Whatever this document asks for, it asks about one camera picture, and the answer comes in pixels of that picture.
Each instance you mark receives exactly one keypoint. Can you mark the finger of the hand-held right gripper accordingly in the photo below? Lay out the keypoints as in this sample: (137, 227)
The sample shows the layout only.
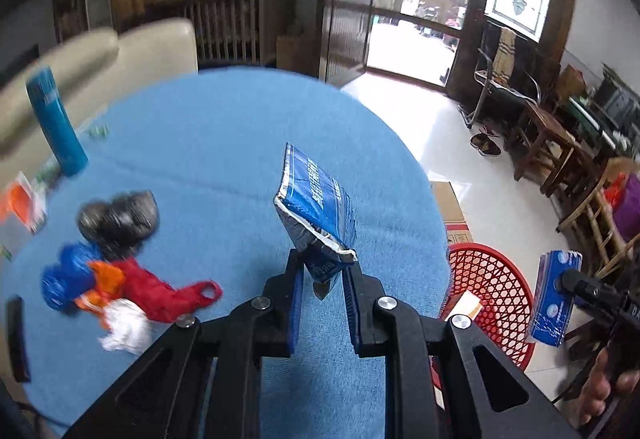
(587, 289)

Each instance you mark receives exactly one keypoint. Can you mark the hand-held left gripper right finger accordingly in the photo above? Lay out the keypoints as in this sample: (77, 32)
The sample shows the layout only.
(351, 309)

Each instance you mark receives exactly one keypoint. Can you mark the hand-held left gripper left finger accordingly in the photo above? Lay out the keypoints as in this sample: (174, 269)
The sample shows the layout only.
(296, 301)

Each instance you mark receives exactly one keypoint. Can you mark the blue tissue packet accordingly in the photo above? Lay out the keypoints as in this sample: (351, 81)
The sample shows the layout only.
(550, 314)

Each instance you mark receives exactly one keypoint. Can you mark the red plastic basket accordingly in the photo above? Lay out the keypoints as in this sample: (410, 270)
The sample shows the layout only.
(492, 269)

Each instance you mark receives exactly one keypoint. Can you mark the blue foil snack packet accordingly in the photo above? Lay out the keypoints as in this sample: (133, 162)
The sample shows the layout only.
(315, 199)

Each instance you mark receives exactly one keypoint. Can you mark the red plastic bag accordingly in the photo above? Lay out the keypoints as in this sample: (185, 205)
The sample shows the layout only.
(150, 291)

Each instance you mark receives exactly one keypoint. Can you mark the white plastic bag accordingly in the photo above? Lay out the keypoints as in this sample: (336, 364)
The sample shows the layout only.
(125, 326)

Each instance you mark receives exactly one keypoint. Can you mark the orange wrapper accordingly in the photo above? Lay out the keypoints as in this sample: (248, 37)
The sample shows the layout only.
(107, 276)

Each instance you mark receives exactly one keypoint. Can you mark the black plastic bag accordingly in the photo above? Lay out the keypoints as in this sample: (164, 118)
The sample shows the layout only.
(120, 219)

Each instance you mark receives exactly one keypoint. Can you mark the blue plastic bag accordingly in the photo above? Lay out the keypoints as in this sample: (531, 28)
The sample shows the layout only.
(65, 279)

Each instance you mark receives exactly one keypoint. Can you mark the person's right hand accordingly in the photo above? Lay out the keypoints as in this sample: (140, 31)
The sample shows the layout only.
(597, 389)

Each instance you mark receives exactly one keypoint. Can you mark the bamboo chair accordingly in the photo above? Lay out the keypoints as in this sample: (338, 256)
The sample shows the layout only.
(600, 209)

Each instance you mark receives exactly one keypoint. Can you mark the orange and white card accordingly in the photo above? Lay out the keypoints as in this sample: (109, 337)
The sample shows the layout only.
(462, 309)

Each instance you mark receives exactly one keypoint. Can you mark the flat cardboard box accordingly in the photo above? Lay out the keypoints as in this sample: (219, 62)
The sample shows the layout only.
(450, 214)

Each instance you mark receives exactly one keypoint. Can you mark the wooden stool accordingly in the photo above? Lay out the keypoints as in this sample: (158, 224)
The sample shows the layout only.
(545, 119)

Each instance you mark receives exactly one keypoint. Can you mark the brown cardboard box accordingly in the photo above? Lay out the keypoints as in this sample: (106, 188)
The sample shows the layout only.
(297, 54)

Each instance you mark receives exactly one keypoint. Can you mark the striped towel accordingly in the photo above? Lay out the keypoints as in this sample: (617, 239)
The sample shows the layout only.
(505, 54)

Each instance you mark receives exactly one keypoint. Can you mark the green candy wrapper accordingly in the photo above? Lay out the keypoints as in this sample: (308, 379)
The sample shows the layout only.
(99, 131)

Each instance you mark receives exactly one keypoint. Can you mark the dark wooden door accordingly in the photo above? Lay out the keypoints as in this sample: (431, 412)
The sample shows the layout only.
(345, 39)

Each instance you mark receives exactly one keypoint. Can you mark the black phone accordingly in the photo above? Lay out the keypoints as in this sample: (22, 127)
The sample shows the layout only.
(19, 344)

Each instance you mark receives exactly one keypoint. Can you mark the green snack packet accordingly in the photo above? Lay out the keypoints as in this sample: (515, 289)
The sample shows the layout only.
(46, 174)

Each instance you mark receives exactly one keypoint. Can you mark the wooden crib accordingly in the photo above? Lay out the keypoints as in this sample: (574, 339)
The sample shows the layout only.
(235, 24)

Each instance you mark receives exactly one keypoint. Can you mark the cream leather sofa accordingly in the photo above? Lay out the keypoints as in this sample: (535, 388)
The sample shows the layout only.
(155, 49)

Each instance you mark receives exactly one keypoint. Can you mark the orange and white box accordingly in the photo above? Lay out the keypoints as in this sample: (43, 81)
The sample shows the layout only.
(22, 204)

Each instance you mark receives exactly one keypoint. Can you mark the blue thermos bottle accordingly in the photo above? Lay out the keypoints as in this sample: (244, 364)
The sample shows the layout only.
(55, 119)

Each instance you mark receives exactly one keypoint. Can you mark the metal frame chair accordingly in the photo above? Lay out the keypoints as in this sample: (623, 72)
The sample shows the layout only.
(500, 91)

